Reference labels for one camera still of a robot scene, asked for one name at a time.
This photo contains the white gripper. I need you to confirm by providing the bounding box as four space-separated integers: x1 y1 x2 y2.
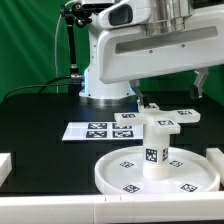
97 0 224 107

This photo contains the white cross-shaped table base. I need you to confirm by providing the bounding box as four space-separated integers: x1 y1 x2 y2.
114 105 201 134

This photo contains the white round table top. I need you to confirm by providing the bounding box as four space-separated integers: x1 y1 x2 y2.
94 146 220 194

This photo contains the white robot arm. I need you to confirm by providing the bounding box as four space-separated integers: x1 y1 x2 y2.
78 0 224 104

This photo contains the white right fence block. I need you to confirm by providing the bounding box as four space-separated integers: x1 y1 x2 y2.
206 148 224 187

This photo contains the white fence block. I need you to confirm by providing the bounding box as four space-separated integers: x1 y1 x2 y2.
206 148 224 187
0 153 12 187

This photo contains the white marker tag sheet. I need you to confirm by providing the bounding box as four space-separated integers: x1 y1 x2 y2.
62 122 143 141

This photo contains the white left fence block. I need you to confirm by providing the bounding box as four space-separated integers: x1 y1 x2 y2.
0 153 12 187

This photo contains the white front fence rail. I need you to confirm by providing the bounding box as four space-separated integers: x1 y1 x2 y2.
0 191 224 224

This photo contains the black cable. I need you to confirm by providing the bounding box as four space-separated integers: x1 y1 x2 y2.
1 75 83 101

